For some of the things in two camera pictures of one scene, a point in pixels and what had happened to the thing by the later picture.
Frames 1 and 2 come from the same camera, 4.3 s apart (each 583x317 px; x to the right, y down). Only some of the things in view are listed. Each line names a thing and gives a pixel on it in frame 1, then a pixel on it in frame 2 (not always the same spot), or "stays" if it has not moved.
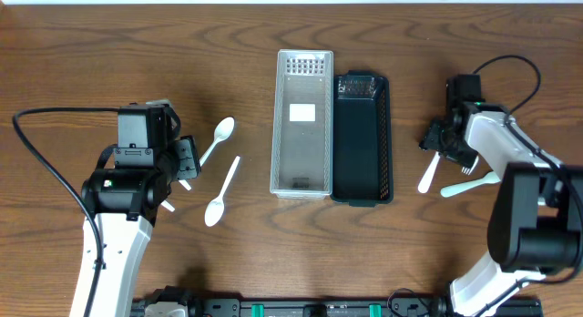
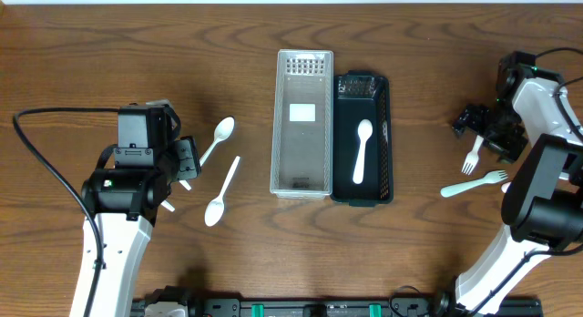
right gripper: (443, 145) to (476, 123)
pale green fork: (454, 189) stays
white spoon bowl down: (215, 209) stays
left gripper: (186, 158) stays
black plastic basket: (362, 172) stays
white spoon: (424, 186) to (364, 131)
